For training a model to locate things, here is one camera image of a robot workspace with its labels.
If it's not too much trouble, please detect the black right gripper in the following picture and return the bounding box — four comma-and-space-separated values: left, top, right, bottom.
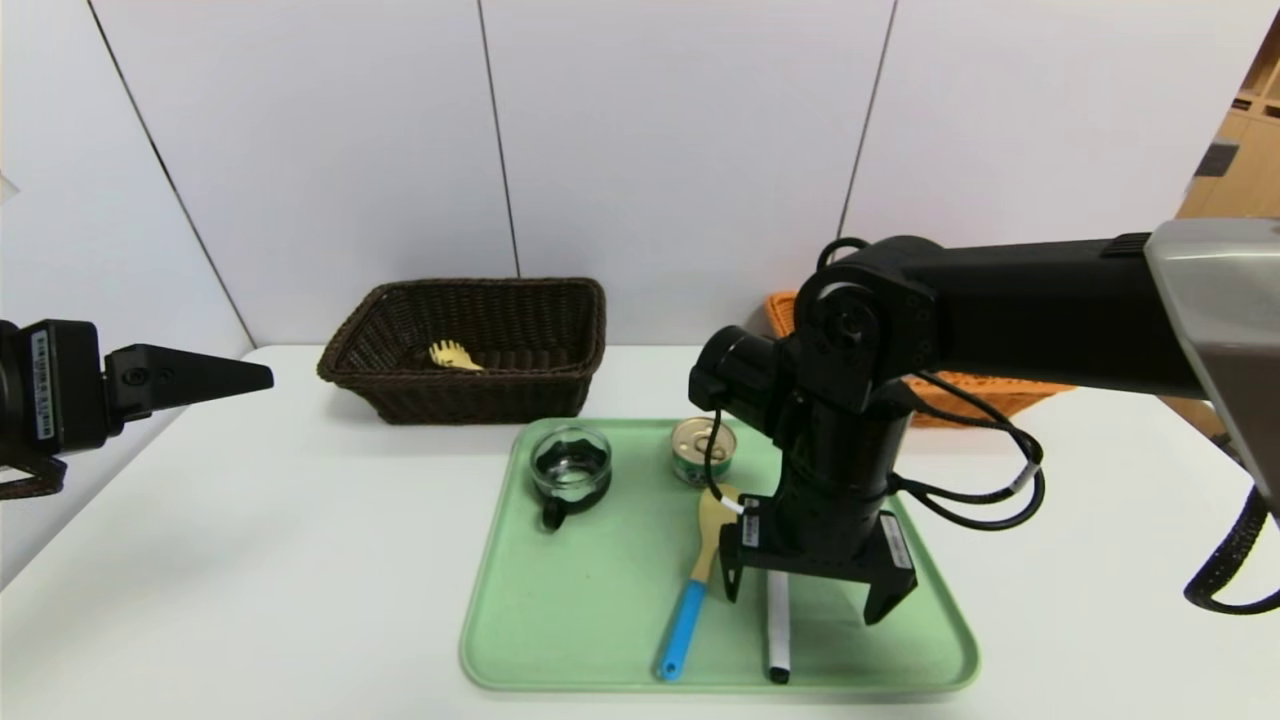
718, 397, 919, 626

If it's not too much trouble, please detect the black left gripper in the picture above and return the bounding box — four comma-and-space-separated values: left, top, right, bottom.
0, 318, 275, 468

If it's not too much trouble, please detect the white marker pen black cap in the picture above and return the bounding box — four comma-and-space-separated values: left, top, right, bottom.
766, 570, 792, 685

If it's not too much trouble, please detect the glass cup with black sleeve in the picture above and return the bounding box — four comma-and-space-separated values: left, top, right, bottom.
529, 424, 613, 533

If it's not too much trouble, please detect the orange wicker basket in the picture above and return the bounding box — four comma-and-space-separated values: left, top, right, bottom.
765, 290, 1076, 429

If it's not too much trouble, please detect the dark brown wicker basket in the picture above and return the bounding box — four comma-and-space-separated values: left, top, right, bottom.
317, 277, 608, 426

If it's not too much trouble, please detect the tin can with green label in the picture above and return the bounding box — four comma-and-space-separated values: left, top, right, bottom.
670, 417, 738, 488

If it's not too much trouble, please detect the light green plastic tray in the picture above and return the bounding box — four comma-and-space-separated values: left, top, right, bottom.
459, 418, 981, 694

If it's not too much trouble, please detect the wooden cabinet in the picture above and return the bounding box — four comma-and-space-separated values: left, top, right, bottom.
1175, 20, 1280, 223

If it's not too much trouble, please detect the yellow spoon with blue handle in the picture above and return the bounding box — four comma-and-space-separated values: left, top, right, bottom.
655, 484, 747, 683

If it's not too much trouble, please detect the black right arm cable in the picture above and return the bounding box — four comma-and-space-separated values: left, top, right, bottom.
703, 237, 1047, 532

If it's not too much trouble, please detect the braided black right arm hose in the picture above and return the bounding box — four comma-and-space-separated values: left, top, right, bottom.
1183, 485, 1280, 616

